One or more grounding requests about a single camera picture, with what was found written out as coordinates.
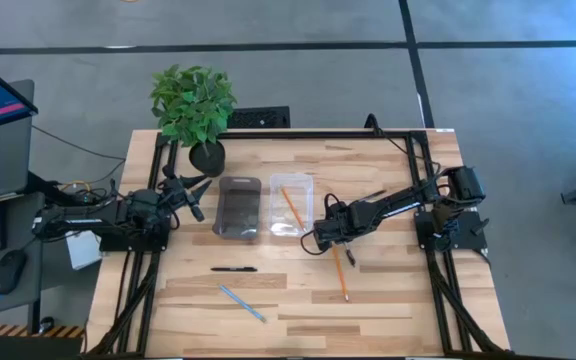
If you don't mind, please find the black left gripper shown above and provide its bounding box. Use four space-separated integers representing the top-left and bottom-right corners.
157 172 213 214

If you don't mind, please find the orange pencil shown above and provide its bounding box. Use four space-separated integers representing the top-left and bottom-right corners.
280 186 307 232
331 243 351 303

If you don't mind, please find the grey translucent plastic bin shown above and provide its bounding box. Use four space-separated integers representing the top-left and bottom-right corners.
211 175 263 241

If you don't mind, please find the clear plastic bin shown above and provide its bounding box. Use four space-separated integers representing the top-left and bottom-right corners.
267 172 315 239

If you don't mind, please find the light blue pencil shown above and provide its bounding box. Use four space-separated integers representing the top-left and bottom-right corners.
217 283 268 325

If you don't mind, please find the green potted plant black pot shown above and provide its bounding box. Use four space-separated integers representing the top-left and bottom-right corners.
148 63 238 179

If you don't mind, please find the white cardboard box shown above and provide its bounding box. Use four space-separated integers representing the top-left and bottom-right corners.
65 229 104 271

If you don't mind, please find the grey monitor light blue screen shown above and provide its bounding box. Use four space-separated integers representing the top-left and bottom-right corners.
0 78 35 204

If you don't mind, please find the black computer mouse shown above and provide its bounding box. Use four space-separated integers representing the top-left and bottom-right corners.
0 248 29 296

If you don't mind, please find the hazard striped dark cart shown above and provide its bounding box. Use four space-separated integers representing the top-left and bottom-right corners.
0 322 87 360

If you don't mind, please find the black aluminium table frame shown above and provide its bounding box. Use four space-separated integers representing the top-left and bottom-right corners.
80 128 514 360

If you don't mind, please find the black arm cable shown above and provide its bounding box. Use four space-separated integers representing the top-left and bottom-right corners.
364 113 442 174

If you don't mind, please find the black floor cable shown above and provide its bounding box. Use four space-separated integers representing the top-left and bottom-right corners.
31 124 127 162

